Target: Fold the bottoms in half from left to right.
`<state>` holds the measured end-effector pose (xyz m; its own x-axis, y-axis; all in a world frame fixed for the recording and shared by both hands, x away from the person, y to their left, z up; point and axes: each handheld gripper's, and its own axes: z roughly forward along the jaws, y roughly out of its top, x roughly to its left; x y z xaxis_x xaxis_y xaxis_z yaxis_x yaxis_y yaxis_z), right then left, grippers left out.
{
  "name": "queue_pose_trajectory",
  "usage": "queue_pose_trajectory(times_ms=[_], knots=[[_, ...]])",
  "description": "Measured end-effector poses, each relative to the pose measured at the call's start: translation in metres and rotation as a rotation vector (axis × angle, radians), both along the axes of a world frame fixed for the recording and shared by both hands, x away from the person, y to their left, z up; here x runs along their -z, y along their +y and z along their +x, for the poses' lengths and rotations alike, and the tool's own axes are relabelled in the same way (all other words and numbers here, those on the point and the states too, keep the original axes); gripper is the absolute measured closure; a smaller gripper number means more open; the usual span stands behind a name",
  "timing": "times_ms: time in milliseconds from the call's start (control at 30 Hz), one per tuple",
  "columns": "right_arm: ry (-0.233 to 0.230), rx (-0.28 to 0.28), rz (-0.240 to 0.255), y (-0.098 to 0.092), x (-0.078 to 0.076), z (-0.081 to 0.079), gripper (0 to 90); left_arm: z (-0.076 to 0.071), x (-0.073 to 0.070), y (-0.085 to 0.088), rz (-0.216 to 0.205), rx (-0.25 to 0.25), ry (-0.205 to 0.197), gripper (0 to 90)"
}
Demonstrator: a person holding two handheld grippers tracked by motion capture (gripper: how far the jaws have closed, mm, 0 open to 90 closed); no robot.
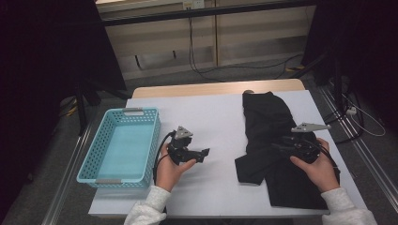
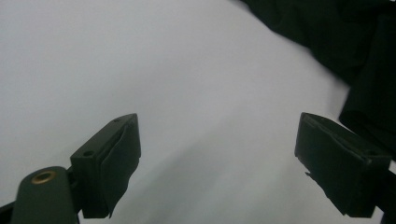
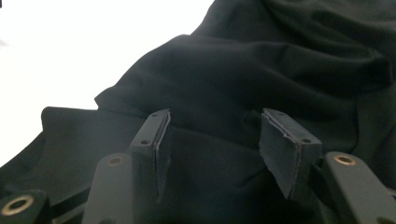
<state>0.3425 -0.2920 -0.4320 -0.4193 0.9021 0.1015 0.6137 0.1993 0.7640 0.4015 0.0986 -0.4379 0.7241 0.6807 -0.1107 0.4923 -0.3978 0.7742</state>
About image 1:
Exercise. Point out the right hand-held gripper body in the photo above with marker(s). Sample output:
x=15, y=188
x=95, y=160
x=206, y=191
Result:
x=305, y=150

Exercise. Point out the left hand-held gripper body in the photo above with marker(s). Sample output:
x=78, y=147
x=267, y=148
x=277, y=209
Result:
x=180, y=151

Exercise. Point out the black shorts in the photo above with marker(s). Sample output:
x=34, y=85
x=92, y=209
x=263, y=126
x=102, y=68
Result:
x=266, y=118

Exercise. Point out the light blue plastic basket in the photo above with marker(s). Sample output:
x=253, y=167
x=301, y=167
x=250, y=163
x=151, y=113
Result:
x=125, y=150

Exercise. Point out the person's left hand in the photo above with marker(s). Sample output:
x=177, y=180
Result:
x=167, y=175

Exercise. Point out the person's right hand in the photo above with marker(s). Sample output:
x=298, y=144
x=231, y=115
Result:
x=322, y=173

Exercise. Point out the white table mat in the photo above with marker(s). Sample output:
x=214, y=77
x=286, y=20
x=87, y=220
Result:
x=212, y=125

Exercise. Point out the black metal stand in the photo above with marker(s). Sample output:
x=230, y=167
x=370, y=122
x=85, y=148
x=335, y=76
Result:
x=337, y=87

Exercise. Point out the black tripod stand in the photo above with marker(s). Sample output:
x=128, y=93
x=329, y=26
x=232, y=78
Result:
x=82, y=115

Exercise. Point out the beige cabinet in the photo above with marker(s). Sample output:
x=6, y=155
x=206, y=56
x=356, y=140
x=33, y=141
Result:
x=250, y=40

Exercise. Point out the narrow black curtain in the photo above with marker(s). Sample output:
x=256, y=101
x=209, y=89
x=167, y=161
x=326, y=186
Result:
x=369, y=47

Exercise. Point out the black horizontal bar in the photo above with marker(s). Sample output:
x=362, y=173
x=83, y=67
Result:
x=203, y=12

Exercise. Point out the wide black curtain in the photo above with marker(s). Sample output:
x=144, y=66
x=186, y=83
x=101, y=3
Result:
x=37, y=62

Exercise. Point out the aluminium floor rail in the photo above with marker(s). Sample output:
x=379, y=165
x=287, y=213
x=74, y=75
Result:
x=375, y=175
x=62, y=187

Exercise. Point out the white wall socket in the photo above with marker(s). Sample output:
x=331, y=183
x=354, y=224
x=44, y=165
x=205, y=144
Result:
x=193, y=3

